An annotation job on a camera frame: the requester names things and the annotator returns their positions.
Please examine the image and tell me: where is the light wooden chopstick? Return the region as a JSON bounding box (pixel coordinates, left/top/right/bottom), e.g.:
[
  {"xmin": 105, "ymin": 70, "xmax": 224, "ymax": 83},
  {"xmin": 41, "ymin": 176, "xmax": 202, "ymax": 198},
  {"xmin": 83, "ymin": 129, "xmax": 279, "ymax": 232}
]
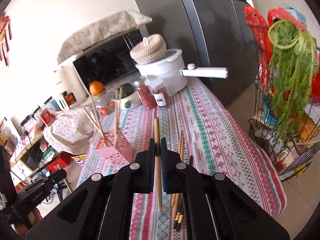
[{"xmin": 153, "ymin": 117, "xmax": 162, "ymax": 213}]

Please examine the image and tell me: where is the floral microwave cover cloth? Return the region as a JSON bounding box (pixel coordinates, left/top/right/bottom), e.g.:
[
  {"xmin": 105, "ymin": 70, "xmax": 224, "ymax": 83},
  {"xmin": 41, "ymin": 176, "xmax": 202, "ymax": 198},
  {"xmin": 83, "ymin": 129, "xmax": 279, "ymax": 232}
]
[{"xmin": 57, "ymin": 10, "xmax": 152, "ymax": 64}]

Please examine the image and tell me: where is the patterned red green tablecloth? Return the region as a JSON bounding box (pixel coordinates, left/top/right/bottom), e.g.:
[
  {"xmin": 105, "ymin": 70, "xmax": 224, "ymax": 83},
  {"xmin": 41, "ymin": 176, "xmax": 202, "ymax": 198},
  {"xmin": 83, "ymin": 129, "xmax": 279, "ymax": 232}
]
[{"xmin": 77, "ymin": 77, "xmax": 287, "ymax": 239}]

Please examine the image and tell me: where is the white bowl with greens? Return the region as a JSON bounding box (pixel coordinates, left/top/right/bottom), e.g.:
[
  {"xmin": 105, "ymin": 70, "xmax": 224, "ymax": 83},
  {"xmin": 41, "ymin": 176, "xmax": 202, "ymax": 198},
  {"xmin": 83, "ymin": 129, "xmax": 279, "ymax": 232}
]
[{"xmin": 120, "ymin": 83, "xmax": 142, "ymax": 111}]

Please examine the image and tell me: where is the black wire storage rack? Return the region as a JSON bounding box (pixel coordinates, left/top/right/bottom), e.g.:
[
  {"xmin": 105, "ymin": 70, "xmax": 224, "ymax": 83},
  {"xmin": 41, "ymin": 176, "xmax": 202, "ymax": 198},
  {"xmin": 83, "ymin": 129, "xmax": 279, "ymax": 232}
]
[{"xmin": 249, "ymin": 20, "xmax": 319, "ymax": 181}]

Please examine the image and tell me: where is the red plastic bag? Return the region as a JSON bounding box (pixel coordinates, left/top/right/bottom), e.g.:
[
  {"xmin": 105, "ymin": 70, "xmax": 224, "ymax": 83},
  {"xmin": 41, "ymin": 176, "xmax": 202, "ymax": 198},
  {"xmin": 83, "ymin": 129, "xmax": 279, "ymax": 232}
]
[{"xmin": 244, "ymin": 5, "xmax": 273, "ymax": 88}]

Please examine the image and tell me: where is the black microwave oven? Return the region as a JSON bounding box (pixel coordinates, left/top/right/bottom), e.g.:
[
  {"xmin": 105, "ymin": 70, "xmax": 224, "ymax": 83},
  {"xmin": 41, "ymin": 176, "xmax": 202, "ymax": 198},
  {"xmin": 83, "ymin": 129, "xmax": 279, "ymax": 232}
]
[{"xmin": 56, "ymin": 29, "xmax": 143, "ymax": 104}]

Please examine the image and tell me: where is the red goji jar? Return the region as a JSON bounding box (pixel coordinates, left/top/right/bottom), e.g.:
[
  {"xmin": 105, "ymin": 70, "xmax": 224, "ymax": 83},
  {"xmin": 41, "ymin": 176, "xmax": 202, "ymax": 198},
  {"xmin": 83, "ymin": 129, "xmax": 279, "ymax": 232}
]
[{"xmin": 133, "ymin": 79, "xmax": 157, "ymax": 110}]

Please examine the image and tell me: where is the green leafy vegetable bunch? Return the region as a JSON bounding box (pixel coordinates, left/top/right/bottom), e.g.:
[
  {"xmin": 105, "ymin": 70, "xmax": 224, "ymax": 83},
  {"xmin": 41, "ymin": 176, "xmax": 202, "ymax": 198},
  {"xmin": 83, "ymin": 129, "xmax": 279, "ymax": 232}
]
[{"xmin": 268, "ymin": 20, "xmax": 318, "ymax": 143}]

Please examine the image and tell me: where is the white electric cooking pot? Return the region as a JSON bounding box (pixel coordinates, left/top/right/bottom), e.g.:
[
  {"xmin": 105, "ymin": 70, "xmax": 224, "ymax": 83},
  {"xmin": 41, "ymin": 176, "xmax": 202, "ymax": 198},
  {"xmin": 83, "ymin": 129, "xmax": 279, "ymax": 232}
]
[{"xmin": 136, "ymin": 49, "xmax": 228, "ymax": 96}]

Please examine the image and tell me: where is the woven straw lid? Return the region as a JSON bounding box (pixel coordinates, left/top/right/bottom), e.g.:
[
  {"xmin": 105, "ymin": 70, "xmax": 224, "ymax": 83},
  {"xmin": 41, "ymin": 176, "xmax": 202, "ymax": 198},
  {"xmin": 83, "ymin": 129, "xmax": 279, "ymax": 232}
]
[{"xmin": 130, "ymin": 34, "xmax": 167, "ymax": 65}]

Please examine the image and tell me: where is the clear glass jar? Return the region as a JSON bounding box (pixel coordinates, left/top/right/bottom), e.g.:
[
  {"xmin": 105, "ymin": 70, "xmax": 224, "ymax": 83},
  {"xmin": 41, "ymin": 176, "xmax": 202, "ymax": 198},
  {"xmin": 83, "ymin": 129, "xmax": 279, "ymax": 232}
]
[{"xmin": 93, "ymin": 88, "xmax": 116, "ymax": 116}]

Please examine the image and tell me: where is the floral cloth bundle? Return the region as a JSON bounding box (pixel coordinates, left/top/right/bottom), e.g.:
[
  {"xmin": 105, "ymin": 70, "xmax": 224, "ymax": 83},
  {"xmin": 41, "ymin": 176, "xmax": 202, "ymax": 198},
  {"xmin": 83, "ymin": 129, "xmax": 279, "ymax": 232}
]
[{"xmin": 43, "ymin": 106, "xmax": 95, "ymax": 155}]

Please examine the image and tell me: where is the dark grey refrigerator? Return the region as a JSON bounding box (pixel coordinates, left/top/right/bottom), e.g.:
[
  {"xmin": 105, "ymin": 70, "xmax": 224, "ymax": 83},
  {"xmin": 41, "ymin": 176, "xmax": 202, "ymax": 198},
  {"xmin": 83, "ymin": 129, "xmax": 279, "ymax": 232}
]
[{"xmin": 135, "ymin": 0, "xmax": 258, "ymax": 105}]

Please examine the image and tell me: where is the orange fruit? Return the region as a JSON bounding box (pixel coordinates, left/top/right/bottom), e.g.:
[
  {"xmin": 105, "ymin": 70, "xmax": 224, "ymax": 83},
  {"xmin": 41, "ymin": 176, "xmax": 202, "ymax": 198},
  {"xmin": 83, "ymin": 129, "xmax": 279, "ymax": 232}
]
[{"xmin": 89, "ymin": 81, "xmax": 105, "ymax": 96}]

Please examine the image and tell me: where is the black gold-tipped chopstick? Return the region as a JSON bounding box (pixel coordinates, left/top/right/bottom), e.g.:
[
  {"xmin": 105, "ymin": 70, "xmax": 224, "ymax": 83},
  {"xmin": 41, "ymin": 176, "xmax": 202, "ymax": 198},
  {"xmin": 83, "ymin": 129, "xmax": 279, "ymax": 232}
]
[
  {"xmin": 173, "ymin": 154, "xmax": 194, "ymax": 230},
  {"xmin": 176, "ymin": 200, "xmax": 184, "ymax": 232}
]

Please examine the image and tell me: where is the pink perforated utensil holder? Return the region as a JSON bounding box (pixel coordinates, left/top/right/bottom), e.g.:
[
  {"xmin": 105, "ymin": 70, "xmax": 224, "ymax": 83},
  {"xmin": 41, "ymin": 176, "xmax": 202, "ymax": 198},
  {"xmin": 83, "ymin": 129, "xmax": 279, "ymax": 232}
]
[{"xmin": 95, "ymin": 131, "xmax": 134, "ymax": 168}]

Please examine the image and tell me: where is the red labelled spice jar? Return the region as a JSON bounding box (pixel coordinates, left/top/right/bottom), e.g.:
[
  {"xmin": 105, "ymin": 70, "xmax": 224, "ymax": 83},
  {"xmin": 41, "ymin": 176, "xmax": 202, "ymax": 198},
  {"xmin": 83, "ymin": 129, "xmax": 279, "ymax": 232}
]
[{"xmin": 148, "ymin": 77, "xmax": 171, "ymax": 108}]

